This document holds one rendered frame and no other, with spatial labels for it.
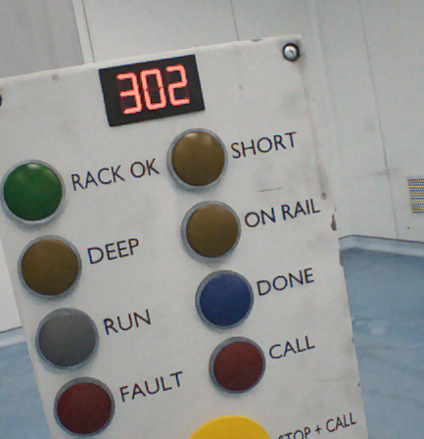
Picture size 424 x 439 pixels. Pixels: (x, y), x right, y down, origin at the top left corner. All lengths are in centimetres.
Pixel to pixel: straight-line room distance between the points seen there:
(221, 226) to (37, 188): 9
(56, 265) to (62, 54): 13
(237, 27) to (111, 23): 102
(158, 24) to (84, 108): 419
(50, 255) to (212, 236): 8
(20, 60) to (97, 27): 399
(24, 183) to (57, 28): 11
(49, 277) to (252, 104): 13
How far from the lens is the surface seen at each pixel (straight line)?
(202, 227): 27
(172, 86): 28
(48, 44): 34
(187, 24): 453
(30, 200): 27
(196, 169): 27
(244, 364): 29
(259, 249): 29
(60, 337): 28
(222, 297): 28
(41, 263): 27
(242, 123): 29
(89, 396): 29
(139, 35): 439
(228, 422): 31
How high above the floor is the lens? 105
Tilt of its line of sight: 7 degrees down
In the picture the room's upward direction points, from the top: 11 degrees counter-clockwise
